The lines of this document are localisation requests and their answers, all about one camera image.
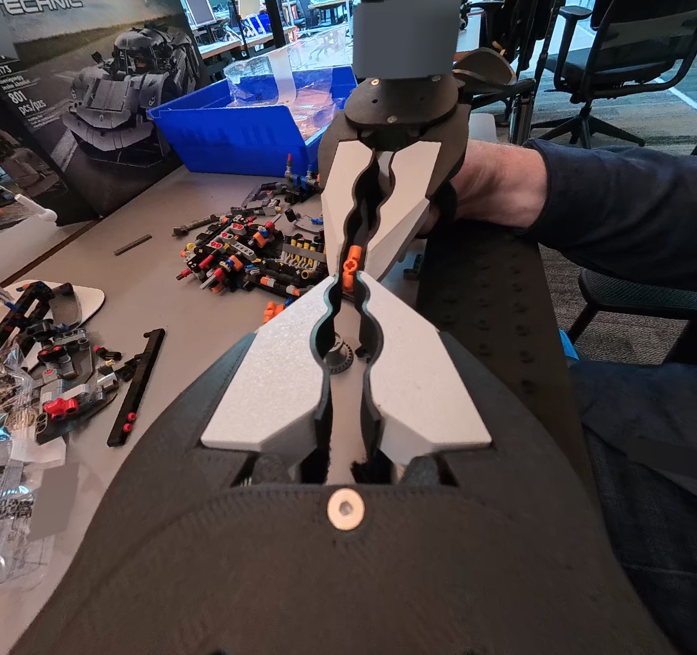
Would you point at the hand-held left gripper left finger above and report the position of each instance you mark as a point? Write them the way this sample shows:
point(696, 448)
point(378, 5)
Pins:
point(267, 393)

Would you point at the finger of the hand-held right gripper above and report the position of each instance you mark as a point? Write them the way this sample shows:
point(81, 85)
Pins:
point(337, 192)
point(408, 192)

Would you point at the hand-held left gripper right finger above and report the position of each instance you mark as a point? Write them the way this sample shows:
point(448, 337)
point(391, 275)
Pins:
point(430, 393)

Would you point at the orange lego connector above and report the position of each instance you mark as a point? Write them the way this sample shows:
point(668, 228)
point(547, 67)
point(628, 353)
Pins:
point(353, 268)

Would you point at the pile of technic parts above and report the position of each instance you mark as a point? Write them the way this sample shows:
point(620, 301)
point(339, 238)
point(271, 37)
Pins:
point(256, 252)

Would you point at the person's right forearm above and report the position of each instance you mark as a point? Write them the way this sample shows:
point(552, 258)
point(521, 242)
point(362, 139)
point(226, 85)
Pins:
point(615, 208)

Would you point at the grey angled lego beam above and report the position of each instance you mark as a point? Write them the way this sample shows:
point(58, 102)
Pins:
point(414, 268)

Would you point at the orange lego block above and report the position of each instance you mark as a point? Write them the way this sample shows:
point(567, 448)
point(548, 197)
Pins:
point(275, 313)

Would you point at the long black lego beam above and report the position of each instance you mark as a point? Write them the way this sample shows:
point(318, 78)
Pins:
point(139, 382)

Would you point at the black lego plate piece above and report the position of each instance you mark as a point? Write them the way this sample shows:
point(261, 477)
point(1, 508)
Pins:
point(128, 367)

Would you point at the dark lego axle with connector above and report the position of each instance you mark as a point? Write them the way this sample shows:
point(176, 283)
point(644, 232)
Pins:
point(196, 225)

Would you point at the black lego connector red pin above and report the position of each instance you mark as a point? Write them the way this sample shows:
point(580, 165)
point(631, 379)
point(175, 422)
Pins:
point(107, 353)

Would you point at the short dark lego axle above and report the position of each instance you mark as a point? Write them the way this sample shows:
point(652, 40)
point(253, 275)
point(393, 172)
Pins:
point(133, 244)

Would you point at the grey lego subassembly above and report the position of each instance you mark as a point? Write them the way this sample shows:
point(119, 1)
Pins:
point(65, 361)

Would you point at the dark lego set box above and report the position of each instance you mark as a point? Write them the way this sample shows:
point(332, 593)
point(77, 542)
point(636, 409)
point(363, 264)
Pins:
point(109, 94)

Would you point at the person's right hand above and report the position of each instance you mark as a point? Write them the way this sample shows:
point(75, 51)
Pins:
point(501, 186)

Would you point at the clear plastic bag with tape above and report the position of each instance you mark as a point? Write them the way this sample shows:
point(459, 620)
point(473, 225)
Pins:
point(305, 88)

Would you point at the black perforated board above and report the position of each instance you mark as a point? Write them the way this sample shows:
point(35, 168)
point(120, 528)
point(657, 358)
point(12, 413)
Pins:
point(490, 312)

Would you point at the blue plastic bin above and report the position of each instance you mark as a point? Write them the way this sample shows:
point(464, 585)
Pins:
point(228, 137)

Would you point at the black pole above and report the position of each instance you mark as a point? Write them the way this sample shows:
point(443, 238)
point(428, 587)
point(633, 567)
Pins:
point(270, 1)

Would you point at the dark chair seat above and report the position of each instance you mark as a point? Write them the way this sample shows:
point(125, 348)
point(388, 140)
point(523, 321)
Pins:
point(631, 295)

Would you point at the black mesh office chair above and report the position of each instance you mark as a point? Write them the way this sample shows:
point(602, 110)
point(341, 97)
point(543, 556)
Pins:
point(626, 50)

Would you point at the pile of flat clear bags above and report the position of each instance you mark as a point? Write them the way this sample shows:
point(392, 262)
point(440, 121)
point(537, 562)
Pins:
point(16, 448)

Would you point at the black lego rail with pins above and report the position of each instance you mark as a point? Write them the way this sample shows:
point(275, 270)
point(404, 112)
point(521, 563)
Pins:
point(294, 181)

